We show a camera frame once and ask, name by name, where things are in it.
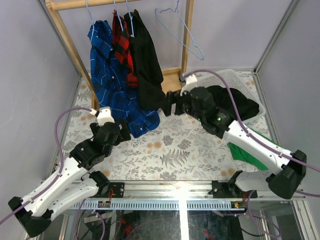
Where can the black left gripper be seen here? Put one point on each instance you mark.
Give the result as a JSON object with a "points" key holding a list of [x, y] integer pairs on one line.
{"points": [[125, 129]]}

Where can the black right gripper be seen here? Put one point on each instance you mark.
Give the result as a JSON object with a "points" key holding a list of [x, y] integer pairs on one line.
{"points": [[171, 97]]}

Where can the black shirt wire hanger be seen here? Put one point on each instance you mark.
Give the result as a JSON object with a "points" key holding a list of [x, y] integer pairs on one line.
{"points": [[130, 18]]}

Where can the light blue wire hanger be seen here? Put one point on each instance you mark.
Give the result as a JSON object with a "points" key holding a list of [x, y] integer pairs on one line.
{"points": [[177, 26]]}

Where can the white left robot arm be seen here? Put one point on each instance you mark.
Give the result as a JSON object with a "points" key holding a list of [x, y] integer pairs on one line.
{"points": [[74, 182]]}

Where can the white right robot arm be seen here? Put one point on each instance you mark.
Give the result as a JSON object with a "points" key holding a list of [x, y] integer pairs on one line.
{"points": [[285, 169]]}

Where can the blue plaid shirt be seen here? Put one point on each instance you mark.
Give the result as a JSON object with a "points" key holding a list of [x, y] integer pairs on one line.
{"points": [[108, 80]]}

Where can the red plaid shirt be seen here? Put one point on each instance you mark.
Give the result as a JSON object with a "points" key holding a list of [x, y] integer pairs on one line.
{"points": [[121, 42]]}

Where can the wooden clothes rack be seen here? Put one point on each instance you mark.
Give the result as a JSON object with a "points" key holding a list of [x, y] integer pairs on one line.
{"points": [[170, 82]]}

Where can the white plastic basket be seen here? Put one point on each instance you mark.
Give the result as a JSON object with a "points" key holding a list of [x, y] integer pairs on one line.
{"points": [[235, 81]]}

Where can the green cloth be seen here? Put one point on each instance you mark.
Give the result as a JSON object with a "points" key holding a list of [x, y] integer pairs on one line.
{"points": [[242, 155]]}

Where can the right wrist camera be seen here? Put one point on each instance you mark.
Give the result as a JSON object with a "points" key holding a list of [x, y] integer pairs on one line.
{"points": [[188, 83]]}

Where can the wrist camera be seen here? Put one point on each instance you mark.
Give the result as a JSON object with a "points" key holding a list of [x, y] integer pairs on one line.
{"points": [[104, 115], [188, 83]]}

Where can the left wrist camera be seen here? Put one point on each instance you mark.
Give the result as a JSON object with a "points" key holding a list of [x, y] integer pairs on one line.
{"points": [[104, 115]]}

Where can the red shirt wire hanger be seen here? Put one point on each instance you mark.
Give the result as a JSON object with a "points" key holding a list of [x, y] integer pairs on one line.
{"points": [[118, 16]]}

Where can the blue shirt wire hanger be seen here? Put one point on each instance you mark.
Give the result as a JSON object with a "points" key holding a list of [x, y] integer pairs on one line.
{"points": [[92, 20]]}

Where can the aluminium mounting rail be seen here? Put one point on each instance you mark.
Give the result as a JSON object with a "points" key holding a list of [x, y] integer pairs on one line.
{"points": [[164, 195]]}

